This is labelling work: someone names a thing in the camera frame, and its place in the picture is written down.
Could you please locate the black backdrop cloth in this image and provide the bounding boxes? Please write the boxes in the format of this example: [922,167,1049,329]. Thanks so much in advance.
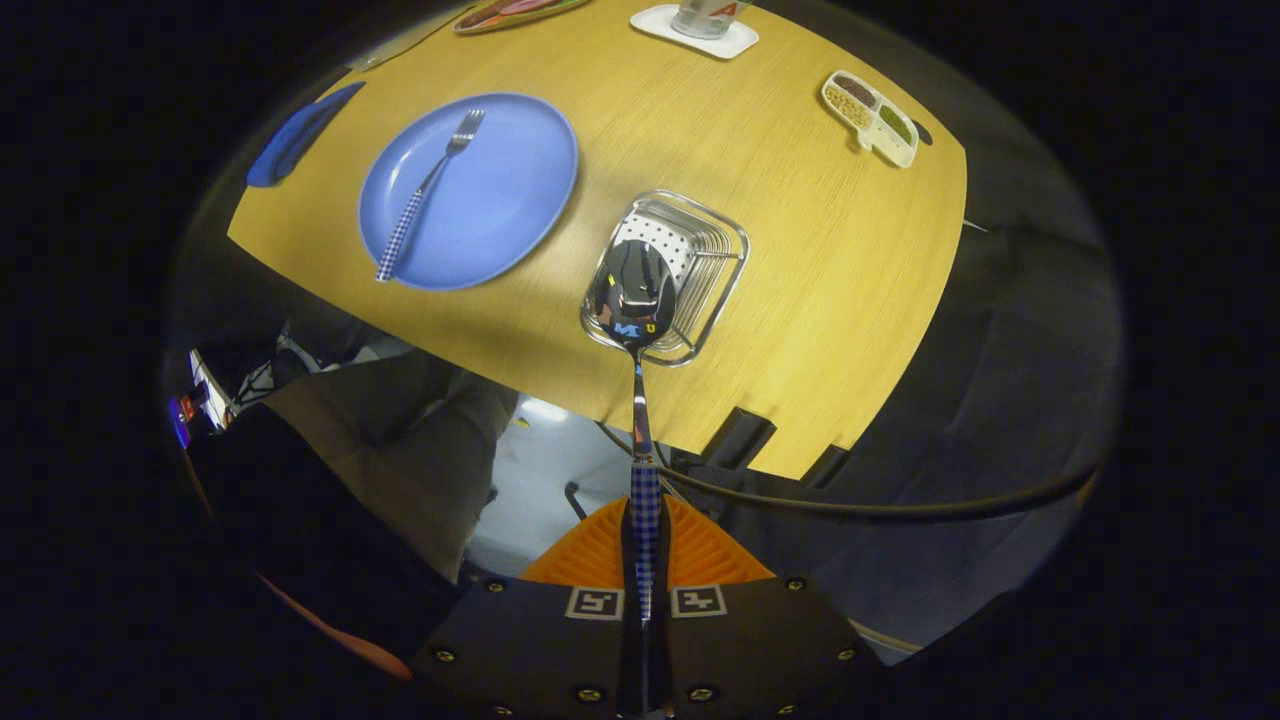
[700,150,1123,656]

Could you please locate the white divided snack dish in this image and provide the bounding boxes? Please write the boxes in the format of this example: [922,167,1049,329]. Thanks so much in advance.
[821,70,920,169]

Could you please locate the electronic devices on floor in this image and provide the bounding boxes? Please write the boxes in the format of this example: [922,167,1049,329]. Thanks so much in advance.
[168,345,291,451]

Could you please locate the blue round plate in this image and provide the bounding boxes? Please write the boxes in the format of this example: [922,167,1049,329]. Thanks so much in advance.
[358,92,581,292]

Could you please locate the fork with checkered handle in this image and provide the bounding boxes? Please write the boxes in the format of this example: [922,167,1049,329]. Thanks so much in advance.
[375,108,487,284]

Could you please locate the metal wire cutlery basket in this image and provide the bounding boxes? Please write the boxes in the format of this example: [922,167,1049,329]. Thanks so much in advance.
[579,189,751,368]

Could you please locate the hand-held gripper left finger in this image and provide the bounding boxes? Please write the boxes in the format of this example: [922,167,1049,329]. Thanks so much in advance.
[413,495,642,720]

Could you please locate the white square coaster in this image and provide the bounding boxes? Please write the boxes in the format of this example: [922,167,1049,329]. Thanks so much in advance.
[630,4,760,61]

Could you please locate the blue folded cloth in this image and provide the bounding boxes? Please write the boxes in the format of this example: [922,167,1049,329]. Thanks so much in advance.
[246,81,367,189]

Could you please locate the black table bracket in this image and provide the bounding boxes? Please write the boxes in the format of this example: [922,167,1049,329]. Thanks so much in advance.
[700,406,778,471]
[798,444,853,491]

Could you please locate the black cable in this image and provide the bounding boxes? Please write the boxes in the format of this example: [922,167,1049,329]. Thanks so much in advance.
[598,420,1103,524]

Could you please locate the person's grey trouser leg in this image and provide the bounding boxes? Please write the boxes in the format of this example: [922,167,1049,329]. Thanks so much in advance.
[262,348,521,583]

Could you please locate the grey plate of food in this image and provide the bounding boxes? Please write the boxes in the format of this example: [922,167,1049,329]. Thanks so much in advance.
[452,0,593,36]

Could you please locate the spoon with checkered handle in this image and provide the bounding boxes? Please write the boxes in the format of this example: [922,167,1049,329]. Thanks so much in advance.
[590,238,680,623]

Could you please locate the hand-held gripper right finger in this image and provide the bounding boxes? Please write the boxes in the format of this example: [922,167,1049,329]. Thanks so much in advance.
[648,494,883,720]

